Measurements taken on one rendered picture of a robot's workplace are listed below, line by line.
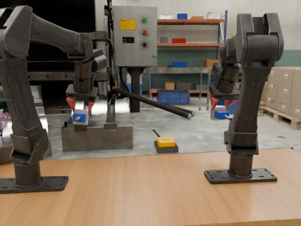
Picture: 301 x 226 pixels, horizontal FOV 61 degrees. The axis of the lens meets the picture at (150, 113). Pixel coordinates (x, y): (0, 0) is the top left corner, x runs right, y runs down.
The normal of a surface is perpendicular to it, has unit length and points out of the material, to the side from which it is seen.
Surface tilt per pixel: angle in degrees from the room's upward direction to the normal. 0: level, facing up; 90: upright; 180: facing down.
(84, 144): 90
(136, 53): 90
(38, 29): 96
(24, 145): 99
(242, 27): 50
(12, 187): 0
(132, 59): 90
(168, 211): 0
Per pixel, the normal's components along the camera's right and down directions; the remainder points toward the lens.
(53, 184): 0.00, -0.97
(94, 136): 0.14, 0.22
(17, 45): 0.89, 0.10
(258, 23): -0.10, -0.02
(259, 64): -0.04, -0.84
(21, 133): -0.44, 0.35
